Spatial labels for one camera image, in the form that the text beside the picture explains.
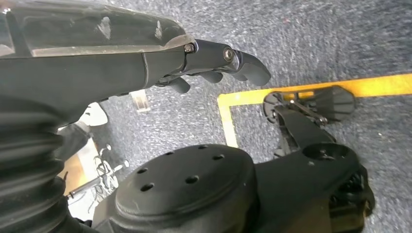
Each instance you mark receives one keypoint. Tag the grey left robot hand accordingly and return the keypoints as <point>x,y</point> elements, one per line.
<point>96,64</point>

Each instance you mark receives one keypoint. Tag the white plastic piece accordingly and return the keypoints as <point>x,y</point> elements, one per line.
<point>95,115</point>

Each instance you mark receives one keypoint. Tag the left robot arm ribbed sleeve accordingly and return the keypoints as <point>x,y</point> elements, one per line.
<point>29,167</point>

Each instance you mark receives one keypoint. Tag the clear acrylic block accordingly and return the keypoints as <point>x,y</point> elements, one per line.
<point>140,100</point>

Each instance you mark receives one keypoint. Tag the yellow floor tape outline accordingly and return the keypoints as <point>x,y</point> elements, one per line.
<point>244,96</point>

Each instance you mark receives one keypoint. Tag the black caster wheel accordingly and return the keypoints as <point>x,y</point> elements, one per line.
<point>333,103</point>

